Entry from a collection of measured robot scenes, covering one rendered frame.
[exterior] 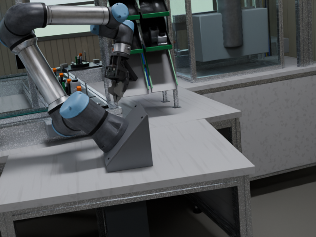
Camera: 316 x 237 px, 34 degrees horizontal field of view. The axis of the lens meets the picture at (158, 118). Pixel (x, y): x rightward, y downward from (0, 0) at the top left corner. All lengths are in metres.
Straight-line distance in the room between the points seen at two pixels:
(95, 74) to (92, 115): 1.84
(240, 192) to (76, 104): 0.67
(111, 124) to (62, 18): 0.45
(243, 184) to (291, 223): 1.51
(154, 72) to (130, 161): 0.83
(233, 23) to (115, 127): 1.66
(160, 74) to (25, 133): 0.74
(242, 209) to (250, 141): 1.65
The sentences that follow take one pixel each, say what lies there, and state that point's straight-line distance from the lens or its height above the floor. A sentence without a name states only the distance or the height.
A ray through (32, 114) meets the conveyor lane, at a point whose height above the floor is 0.94.
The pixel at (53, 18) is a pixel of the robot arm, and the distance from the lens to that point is 2.03.
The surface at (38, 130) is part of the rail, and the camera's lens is 2.34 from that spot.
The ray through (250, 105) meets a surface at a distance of 3.43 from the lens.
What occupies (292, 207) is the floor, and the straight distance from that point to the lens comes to 3.54.
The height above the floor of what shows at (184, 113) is 0.86.
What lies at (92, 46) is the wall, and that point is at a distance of 6.10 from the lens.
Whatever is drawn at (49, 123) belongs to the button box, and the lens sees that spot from 2.27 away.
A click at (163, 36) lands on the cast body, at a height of 1.25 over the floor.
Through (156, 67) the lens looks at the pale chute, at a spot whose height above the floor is 1.10.
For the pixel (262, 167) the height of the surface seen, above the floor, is 0.22.
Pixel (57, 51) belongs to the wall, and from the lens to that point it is 6.10.
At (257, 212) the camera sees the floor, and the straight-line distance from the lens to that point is 3.46.
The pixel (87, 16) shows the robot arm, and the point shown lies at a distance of 2.08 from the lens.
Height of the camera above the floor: 1.50
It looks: 15 degrees down
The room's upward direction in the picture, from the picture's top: 6 degrees counter-clockwise
